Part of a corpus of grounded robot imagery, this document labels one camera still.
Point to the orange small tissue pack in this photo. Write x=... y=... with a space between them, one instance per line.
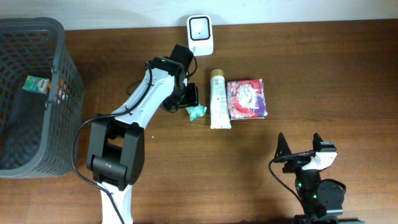
x=63 y=91

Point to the teal small tissue pack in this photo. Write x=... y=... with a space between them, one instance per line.
x=37 y=85

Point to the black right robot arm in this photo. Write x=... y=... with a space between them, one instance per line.
x=321 y=199

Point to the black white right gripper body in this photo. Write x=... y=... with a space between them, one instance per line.
x=298 y=165

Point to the red purple tissue pack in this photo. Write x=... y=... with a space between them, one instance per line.
x=246 y=99

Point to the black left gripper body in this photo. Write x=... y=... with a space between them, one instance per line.
x=191 y=96

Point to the green wipes pack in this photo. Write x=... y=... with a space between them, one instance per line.
x=196 y=111

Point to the white cream tube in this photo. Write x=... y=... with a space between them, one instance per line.
x=218 y=101

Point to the grey plastic basket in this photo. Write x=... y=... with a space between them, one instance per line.
x=36 y=131

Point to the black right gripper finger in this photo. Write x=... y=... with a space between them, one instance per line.
x=319 y=145
x=282 y=147

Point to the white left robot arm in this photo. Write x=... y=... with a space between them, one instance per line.
x=116 y=149

